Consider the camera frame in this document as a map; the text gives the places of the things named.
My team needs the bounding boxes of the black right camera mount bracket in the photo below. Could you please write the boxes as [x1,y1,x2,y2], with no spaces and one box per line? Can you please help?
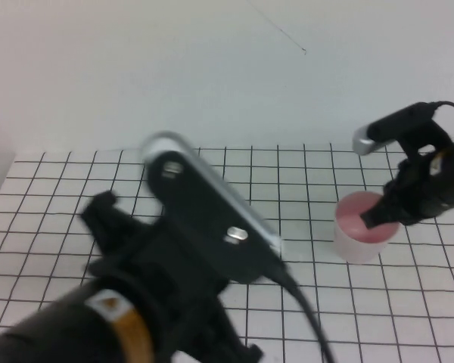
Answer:
[399,120,453,168]

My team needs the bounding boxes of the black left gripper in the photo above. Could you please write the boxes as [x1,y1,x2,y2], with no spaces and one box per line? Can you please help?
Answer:
[80,191,266,363]

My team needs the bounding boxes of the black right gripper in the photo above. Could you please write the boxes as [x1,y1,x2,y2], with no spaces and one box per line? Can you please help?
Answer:
[359,154,440,230]

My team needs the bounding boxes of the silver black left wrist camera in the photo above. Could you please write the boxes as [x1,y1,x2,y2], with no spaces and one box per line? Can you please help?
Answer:
[141,130,285,285]

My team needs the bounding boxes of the pink plastic cup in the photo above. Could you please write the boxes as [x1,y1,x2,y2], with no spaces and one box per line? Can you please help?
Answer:
[333,191,401,264]

